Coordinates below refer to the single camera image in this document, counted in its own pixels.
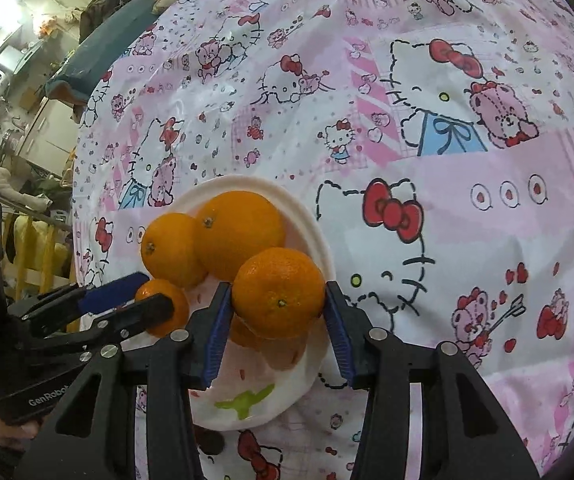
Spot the pink dotted plate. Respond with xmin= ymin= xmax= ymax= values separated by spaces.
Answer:
xmin=169 ymin=175 xmax=337 ymax=432

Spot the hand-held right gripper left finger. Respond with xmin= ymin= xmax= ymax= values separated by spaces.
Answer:
xmin=13 ymin=281 xmax=234 ymax=480

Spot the red cherry tomato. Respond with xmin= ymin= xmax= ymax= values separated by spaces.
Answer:
xmin=194 ymin=425 xmax=229 ymax=459

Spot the cream plush garment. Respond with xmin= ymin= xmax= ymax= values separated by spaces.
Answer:
xmin=0 ymin=142 xmax=54 ymax=212

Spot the large orange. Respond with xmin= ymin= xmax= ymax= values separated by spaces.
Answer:
xmin=194 ymin=190 xmax=288 ymax=282

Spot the pile of mixed clothes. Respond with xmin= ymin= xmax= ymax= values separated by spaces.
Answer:
xmin=78 ymin=0 xmax=188 ymax=43

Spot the small orange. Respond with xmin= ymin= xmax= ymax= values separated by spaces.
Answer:
xmin=231 ymin=247 xmax=327 ymax=340
xmin=134 ymin=278 xmax=190 ymax=339
xmin=140 ymin=212 xmax=209 ymax=290

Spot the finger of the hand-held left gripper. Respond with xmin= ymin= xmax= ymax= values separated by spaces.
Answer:
xmin=18 ymin=272 xmax=151 ymax=322
xmin=29 ymin=293 xmax=176 ymax=348

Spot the person's left hand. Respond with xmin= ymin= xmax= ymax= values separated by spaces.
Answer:
xmin=0 ymin=410 xmax=44 ymax=443

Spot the yellow rack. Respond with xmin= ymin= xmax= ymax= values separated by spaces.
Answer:
xmin=1 ymin=214 xmax=74 ymax=302

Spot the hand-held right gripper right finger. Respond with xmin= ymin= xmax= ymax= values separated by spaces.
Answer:
xmin=323 ymin=280 xmax=541 ymax=480

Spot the pink cartoon printed blanket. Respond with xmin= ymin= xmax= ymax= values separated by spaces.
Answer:
xmin=68 ymin=0 xmax=574 ymax=480

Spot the blue sofa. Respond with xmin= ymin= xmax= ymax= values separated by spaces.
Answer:
xmin=48 ymin=7 xmax=161 ymax=107

